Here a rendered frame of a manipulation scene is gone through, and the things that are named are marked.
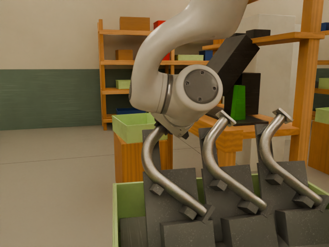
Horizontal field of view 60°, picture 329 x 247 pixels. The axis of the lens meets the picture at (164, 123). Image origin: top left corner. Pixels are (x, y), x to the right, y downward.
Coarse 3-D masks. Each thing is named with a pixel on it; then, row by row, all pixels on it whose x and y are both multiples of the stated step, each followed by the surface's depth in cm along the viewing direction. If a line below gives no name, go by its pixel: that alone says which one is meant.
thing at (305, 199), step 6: (270, 174) 83; (276, 174) 79; (270, 180) 82; (276, 180) 79; (282, 180) 79; (294, 198) 83; (300, 198) 81; (306, 198) 79; (300, 204) 82; (306, 204) 79; (312, 204) 79
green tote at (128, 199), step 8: (256, 176) 96; (120, 184) 89; (128, 184) 89; (136, 184) 90; (200, 184) 93; (256, 184) 97; (312, 184) 88; (120, 192) 89; (128, 192) 90; (136, 192) 90; (200, 192) 94; (256, 192) 98; (320, 192) 84; (120, 200) 90; (128, 200) 90; (136, 200) 91; (200, 200) 95; (120, 208) 90; (128, 208) 91; (136, 208) 91; (144, 208) 92; (328, 208) 81; (120, 216) 91; (128, 216) 91; (136, 216) 92
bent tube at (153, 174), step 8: (160, 128) 77; (152, 136) 76; (160, 136) 77; (144, 144) 76; (152, 144) 76; (144, 152) 75; (152, 152) 76; (144, 160) 74; (152, 160) 75; (144, 168) 74; (152, 168) 74; (152, 176) 74; (160, 176) 74; (160, 184) 74; (168, 184) 74; (168, 192) 74; (176, 192) 74; (184, 192) 75; (184, 200) 74; (192, 200) 74; (192, 208) 74; (200, 208) 74; (200, 216) 75
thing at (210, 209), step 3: (204, 204) 79; (207, 204) 77; (207, 207) 76; (210, 207) 74; (213, 207) 74; (207, 210) 74; (210, 210) 74; (213, 210) 74; (207, 213) 73; (210, 213) 73; (198, 216) 77; (204, 216) 73; (207, 216) 73; (198, 219) 76; (201, 219) 74; (204, 219) 73; (207, 219) 73; (204, 222) 73
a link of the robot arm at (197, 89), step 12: (180, 72) 48; (192, 72) 48; (204, 72) 48; (168, 84) 50; (180, 84) 47; (192, 84) 47; (204, 84) 48; (216, 84) 48; (168, 96) 50; (180, 96) 47; (192, 96) 47; (204, 96) 47; (216, 96) 48; (168, 108) 51; (180, 108) 50; (192, 108) 47; (204, 108) 47; (168, 120) 59; (180, 120) 55; (192, 120) 54
